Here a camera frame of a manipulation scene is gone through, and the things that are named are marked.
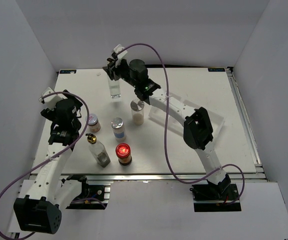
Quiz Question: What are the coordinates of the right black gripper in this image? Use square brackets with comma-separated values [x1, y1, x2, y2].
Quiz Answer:
[103, 57, 139, 88]

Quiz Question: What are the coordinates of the clear liquid glass bottle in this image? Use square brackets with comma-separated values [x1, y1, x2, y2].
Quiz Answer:
[107, 77, 121, 99]

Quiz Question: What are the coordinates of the small red white lid jar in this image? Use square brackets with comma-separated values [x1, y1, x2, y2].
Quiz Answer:
[87, 113, 101, 133]

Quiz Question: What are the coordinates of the tall silver lid spice jar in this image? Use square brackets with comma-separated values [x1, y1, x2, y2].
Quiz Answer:
[130, 99, 145, 126]

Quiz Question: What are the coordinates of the dark sauce glass bottle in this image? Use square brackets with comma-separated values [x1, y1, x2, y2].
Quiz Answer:
[86, 133, 111, 168]

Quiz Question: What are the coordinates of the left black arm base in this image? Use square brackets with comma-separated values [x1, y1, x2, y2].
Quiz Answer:
[61, 174, 107, 210]

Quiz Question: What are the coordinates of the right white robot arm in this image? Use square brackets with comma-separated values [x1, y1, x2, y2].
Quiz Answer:
[103, 57, 231, 200]

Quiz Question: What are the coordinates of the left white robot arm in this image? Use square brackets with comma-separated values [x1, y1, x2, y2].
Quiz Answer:
[14, 87, 89, 234]

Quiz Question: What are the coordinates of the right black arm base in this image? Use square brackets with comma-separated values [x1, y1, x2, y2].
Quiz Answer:
[189, 183, 241, 213]

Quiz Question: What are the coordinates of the blue label silver lid jar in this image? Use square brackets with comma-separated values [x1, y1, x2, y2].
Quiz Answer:
[111, 117, 126, 142]

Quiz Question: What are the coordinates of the white three compartment tray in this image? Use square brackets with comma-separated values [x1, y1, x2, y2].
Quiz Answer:
[148, 93, 225, 141]

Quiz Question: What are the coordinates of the red lid sauce jar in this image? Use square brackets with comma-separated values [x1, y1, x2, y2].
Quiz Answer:
[115, 143, 132, 166]

